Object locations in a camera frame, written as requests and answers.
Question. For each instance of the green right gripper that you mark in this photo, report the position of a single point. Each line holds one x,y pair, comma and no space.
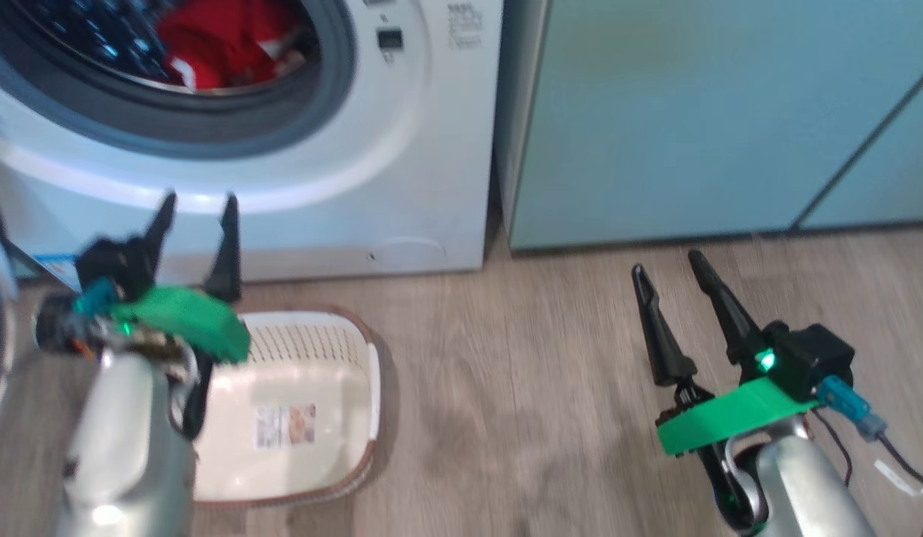
730,418

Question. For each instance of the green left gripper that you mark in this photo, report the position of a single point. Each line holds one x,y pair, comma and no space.
193,321

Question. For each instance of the red and white garment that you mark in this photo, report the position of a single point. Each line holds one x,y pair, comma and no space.
223,45

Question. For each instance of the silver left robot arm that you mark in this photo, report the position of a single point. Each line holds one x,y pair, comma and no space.
118,447

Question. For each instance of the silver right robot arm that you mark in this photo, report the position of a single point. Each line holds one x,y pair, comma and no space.
804,485

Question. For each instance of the cream perforated laundry basket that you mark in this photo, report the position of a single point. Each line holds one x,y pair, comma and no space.
320,388

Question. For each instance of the grey rubber door seal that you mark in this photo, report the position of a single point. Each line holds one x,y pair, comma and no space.
335,74

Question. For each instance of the white front-load washing machine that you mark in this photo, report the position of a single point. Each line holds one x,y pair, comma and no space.
402,149

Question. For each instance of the pale teal cabinet door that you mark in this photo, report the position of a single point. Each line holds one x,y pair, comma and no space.
894,171

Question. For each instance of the blue energy label sticker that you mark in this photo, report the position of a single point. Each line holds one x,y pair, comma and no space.
55,267

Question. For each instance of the light teal cabinet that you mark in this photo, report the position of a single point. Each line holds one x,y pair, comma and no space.
655,112

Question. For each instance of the steel perforated washer drum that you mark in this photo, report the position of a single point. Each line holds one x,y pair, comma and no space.
96,37

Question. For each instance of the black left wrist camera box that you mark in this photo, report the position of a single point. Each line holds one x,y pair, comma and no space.
111,261

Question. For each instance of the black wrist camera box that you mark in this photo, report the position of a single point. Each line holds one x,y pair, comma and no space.
812,362
111,261

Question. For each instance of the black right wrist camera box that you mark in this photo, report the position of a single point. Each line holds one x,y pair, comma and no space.
812,362

